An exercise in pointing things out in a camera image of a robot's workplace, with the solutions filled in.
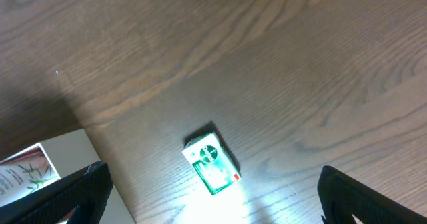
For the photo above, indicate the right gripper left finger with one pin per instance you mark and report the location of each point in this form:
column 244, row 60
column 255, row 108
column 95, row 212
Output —
column 84, row 194

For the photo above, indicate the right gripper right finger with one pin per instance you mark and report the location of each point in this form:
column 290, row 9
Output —
column 344, row 200

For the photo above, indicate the white box pink interior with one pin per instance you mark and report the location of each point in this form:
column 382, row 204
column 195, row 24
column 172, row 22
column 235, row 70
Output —
column 69, row 153

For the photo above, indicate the green soap box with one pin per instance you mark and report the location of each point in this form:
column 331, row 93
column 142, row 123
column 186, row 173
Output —
column 211, row 162

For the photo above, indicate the white cream tube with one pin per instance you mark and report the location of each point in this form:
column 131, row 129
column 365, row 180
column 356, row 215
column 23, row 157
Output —
column 23, row 177

